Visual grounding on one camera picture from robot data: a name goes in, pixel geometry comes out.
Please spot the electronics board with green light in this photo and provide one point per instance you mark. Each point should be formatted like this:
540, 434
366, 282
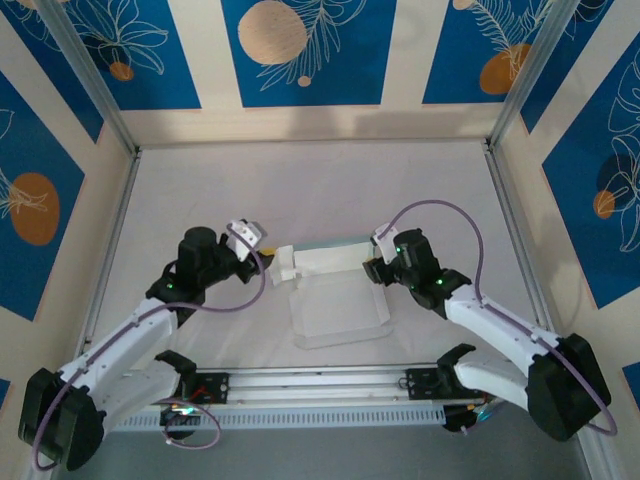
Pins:
180, 415
462, 417

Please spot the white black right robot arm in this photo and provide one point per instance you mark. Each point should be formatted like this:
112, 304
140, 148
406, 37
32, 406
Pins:
500, 320

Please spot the aluminium frame post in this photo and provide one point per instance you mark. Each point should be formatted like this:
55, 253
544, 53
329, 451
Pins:
535, 75
85, 75
600, 460

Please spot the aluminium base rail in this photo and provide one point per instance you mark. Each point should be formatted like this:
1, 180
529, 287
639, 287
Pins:
320, 387

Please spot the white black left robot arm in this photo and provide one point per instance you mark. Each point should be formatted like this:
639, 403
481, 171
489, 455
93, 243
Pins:
115, 340

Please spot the aluminium table side rail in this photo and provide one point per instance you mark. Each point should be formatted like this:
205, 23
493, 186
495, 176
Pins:
125, 200
506, 200

